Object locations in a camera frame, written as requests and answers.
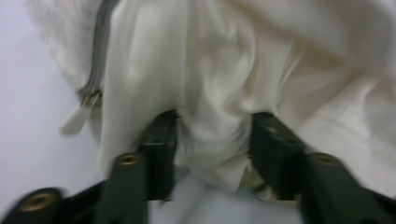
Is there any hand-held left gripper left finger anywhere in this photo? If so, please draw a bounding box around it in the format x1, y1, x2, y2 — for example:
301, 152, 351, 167
138, 109, 180, 202

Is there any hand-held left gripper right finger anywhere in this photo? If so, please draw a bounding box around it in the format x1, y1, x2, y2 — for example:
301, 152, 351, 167
248, 111, 307, 202

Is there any white garment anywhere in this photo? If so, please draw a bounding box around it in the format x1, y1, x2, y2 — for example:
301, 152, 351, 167
99, 0, 396, 208

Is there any white mesh laundry bag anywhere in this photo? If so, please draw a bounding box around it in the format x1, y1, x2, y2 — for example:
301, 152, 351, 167
24, 0, 120, 136

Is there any white table cover sheet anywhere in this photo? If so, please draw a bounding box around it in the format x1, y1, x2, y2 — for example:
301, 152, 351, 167
0, 0, 312, 224

